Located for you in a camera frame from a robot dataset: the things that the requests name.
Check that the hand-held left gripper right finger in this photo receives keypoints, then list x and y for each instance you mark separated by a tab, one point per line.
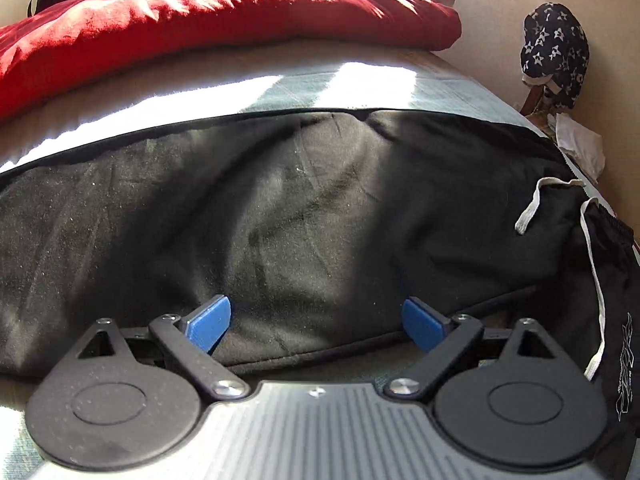
422	322

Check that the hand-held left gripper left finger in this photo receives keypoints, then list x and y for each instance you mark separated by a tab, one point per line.
210	320

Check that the white cloth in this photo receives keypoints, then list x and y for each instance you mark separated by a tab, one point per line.
580	145

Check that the wooden chair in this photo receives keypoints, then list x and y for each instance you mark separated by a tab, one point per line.
532	102

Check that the red quilt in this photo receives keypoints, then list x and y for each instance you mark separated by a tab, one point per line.
200	20

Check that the star-printed dark garment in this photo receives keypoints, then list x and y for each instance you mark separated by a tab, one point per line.
555	50

